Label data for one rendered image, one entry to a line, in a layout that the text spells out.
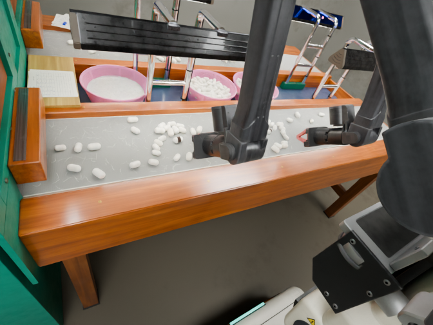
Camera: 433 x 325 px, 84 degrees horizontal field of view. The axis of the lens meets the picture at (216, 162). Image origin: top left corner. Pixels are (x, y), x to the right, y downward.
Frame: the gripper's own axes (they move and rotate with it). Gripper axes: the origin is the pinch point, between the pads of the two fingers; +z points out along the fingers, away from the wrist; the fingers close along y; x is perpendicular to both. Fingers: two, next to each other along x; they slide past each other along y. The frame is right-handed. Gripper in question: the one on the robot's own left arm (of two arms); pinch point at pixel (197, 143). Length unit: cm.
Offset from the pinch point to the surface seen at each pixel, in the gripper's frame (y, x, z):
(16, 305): 53, 40, 13
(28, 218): 43.6, 12.2, -0.6
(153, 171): 12.4, 7.9, 8.6
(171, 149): 3.7, 2.4, 15.1
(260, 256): -54, 78, 42
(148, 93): 5.5, -18.6, 30.6
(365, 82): -283, -40, 114
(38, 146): 39.5, -3.5, 3.1
